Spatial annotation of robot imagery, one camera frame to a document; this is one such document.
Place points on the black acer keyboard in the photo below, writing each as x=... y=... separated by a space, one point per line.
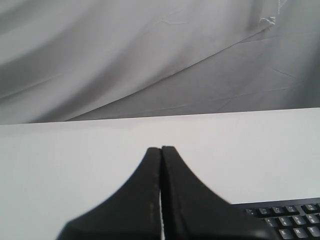
x=296 y=219

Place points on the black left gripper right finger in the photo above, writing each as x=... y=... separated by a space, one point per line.
x=191 y=211

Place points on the grey backdrop cloth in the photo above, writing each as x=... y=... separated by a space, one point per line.
x=76 y=60

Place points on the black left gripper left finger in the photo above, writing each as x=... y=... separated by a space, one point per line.
x=131 y=213

